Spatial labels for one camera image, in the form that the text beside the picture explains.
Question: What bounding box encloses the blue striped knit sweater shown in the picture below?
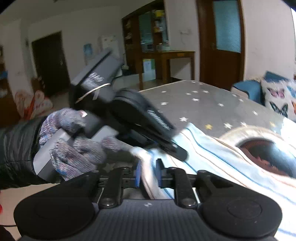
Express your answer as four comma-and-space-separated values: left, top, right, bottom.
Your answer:
131, 123, 295, 240

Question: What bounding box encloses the black jacket left forearm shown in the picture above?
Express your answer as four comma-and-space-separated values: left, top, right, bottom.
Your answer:
1, 115, 61, 190

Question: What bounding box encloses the left hand in knit glove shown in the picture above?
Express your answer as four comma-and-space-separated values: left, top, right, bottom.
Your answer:
39, 108, 136, 181

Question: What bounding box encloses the white refrigerator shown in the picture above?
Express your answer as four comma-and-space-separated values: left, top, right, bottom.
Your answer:
97, 35, 124, 66

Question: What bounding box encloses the wooden side table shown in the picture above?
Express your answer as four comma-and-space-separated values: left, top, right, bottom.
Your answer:
135, 50, 196, 90

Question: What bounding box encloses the dark wooden display cabinet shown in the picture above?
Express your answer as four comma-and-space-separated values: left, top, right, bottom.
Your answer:
121, 1, 167, 75

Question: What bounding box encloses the blue sofa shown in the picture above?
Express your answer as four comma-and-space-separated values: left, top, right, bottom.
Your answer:
231, 71, 296, 107

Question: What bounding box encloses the butterfly print cushion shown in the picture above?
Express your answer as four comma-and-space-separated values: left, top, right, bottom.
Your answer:
261, 79, 295, 121

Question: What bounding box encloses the dark wooden door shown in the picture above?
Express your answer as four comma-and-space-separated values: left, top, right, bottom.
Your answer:
196, 0, 245, 90

